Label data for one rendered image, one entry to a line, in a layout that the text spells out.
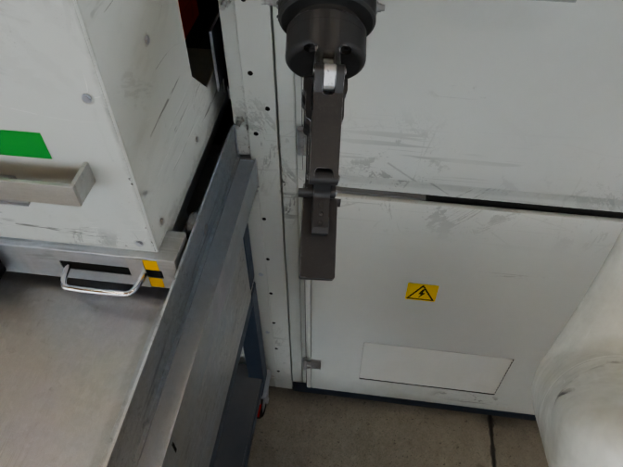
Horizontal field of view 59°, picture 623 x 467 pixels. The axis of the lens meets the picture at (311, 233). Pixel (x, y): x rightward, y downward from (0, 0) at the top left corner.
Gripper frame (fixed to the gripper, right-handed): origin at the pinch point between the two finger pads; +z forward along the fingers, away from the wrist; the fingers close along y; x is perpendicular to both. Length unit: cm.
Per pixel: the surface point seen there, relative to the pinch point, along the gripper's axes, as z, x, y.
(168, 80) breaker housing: -21.6, -17.9, -15.5
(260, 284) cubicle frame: -4, -7, -72
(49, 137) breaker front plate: -10.7, -27.4, -7.9
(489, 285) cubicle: -4, 37, -57
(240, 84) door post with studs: -28.8, -10.7, -29.8
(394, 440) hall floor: 32, 29, -105
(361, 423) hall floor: 29, 21, -108
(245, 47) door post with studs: -31.5, -9.8, -23.9
